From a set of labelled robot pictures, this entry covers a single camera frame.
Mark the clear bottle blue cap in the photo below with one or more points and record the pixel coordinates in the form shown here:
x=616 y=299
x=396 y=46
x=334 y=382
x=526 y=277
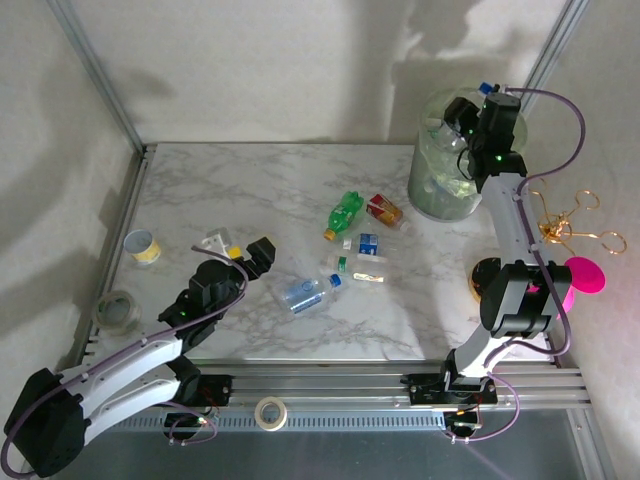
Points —
x=452 y=140

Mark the red label tea bottle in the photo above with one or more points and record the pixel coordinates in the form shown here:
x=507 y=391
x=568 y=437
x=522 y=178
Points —
x=384 y=210

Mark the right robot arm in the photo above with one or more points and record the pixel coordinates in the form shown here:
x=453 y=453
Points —
x=510 y=225

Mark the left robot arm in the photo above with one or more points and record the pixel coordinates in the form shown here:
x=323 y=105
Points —
x=125 y=360

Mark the aluminium frame post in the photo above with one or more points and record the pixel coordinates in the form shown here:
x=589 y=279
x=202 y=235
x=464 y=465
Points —
x=556 y=40
x=97 y=70

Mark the magenta plastic dish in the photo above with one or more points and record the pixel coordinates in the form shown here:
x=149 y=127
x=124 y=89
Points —
x=585 y=275

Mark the masking tape roll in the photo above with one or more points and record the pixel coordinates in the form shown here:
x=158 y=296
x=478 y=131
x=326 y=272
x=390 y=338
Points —
x=257 y=412

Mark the bluish bottle blue cap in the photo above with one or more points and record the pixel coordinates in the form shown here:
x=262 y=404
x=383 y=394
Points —
x=302 y=295

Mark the small Pocari Sweat bottle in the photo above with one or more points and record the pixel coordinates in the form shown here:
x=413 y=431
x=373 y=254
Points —
x=367 y=243

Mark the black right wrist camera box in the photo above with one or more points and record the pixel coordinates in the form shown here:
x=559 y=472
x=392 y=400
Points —
x=460 y=115

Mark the black plate gold rim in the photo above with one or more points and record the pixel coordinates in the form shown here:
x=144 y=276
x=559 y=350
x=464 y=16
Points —
x=482 y=280

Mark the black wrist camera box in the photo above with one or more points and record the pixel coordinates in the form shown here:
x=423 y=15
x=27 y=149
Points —
x=261 y=255
x=460 y=115

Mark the clear tape roll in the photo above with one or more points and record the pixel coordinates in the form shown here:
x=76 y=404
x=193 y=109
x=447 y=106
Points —
x=102 y=312

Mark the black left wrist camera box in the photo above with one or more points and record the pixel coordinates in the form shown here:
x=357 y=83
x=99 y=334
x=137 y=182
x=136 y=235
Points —
x=261 y=255

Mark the aluminium front frame rail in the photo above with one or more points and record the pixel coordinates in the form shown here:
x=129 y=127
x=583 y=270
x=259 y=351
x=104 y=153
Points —
x=325 y=387

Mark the green bottle yellow cap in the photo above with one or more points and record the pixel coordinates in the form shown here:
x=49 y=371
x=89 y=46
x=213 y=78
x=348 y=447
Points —
x=342 y=215

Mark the clear bottle green label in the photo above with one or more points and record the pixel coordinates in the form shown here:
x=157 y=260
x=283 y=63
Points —
x=365 y=270

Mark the translucent plastic bin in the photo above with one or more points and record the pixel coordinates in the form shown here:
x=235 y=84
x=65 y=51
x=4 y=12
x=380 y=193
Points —
x=425 y=200

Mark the aluminium side frame rail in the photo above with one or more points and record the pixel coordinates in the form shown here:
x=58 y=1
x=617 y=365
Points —
x=128 y=200

